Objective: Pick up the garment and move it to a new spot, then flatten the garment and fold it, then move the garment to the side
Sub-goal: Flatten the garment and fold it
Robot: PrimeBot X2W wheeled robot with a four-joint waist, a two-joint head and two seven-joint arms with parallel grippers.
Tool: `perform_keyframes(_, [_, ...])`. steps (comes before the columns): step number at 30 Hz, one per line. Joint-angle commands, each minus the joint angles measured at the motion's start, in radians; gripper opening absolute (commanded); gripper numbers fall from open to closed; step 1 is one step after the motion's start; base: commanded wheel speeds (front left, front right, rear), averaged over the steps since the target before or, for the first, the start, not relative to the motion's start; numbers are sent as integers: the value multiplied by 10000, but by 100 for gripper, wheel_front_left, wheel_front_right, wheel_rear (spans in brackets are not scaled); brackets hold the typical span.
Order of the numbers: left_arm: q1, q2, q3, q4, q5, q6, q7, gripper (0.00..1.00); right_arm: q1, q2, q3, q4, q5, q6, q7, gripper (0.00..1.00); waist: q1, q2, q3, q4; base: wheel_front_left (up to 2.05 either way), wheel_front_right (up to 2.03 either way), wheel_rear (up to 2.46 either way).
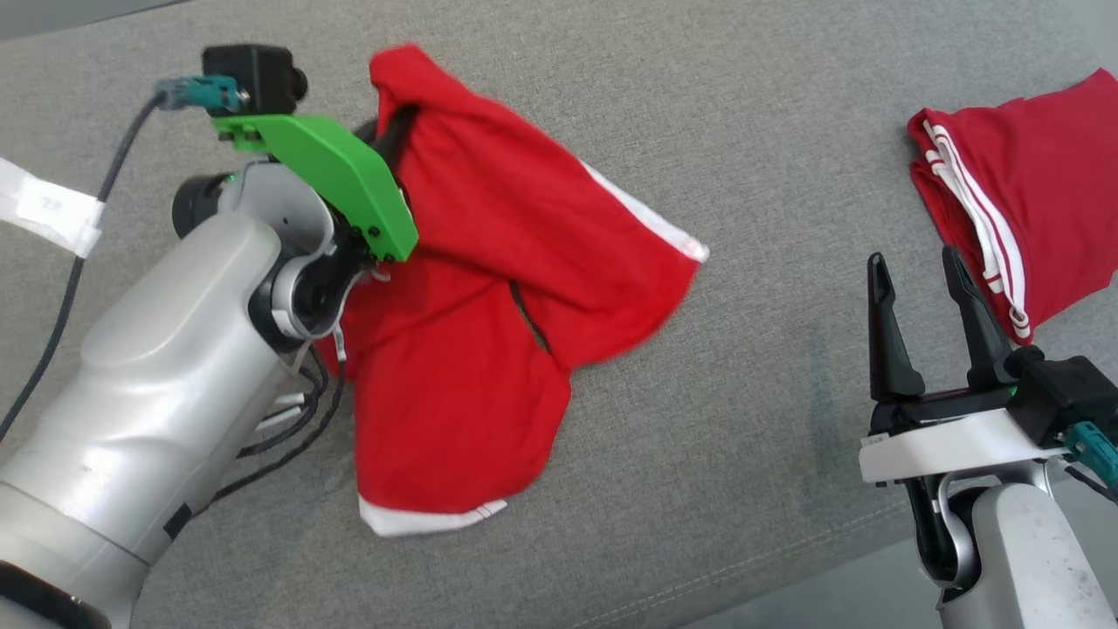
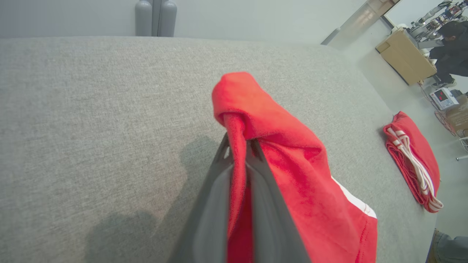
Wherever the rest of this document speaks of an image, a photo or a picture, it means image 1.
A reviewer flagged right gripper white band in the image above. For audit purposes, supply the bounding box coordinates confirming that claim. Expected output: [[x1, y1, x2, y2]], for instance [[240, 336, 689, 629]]
[[859, 245, 1069, 487]]

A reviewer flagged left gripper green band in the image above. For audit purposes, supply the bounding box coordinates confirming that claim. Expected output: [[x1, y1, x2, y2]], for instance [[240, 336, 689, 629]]
[[212, 105, 422, 281]]

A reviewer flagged red jersey with white hem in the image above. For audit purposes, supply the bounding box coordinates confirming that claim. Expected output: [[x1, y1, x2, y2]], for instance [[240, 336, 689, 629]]
[[314, 44, 710, 538]]

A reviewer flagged red garment with white stripes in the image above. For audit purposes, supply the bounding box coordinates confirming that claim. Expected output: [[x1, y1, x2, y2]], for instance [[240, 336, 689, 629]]
[[907, 68, 1118, 344]]

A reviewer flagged white tape label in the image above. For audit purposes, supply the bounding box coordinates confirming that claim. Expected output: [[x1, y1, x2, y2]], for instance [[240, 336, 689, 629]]
[[0, 157, 106, 259]]

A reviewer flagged teal right camera connector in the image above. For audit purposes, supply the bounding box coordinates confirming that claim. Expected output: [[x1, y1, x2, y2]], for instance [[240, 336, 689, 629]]
[[1059, 421, 1118, 490]]

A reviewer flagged teal camera connector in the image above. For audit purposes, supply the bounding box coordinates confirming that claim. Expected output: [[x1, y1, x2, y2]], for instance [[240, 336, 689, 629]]
[[1059, 421, 1118, 490], [155, 75, 241, 113]]

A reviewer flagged teal left camera connector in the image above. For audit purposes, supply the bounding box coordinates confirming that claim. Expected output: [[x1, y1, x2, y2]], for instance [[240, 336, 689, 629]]
[[155, 75, 241, 113]]

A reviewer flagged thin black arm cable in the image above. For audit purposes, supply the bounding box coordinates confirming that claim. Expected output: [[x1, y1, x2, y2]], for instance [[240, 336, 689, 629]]
[[188, 336, 348, 521]]

